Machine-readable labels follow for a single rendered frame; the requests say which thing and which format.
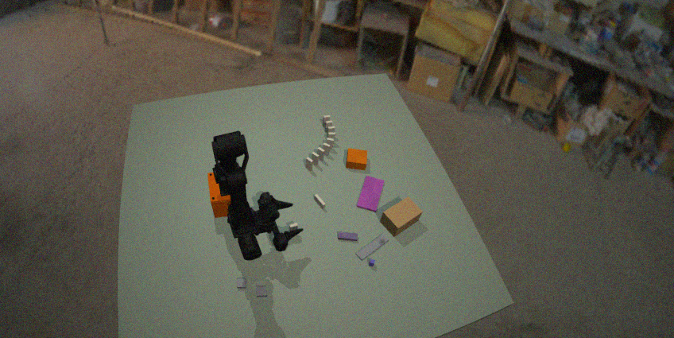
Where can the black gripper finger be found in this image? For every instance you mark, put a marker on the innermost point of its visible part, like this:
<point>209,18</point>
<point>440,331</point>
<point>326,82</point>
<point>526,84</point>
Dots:
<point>280,204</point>
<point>290,234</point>

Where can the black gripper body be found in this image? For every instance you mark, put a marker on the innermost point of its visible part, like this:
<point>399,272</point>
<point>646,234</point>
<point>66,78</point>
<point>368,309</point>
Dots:
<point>279,240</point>

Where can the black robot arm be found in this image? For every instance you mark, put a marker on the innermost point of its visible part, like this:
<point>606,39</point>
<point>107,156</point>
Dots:
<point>232,181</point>

